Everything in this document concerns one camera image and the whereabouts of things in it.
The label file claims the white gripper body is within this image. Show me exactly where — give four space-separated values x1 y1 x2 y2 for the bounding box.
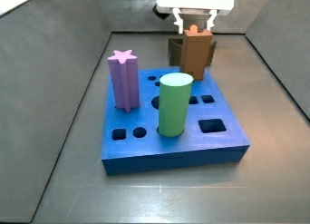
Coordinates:
153 0 236 19

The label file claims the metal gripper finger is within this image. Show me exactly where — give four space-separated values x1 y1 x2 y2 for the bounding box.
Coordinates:
173 7 185 34
206 10 218 31

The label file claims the dark grey regrasp stand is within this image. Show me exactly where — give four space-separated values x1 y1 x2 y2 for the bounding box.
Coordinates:
169 38 217 66

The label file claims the blue foam fixture block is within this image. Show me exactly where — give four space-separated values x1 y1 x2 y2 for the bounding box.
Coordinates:
102 68 250 175

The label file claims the brown grooved peg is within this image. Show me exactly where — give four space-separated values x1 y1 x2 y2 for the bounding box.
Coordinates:
181 24 214 81

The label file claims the purple star-shaped peg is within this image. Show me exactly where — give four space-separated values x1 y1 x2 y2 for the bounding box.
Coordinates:
109 50 141 112

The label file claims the green cylinder peg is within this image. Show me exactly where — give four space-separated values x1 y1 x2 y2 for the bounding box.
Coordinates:
159 73 194 137

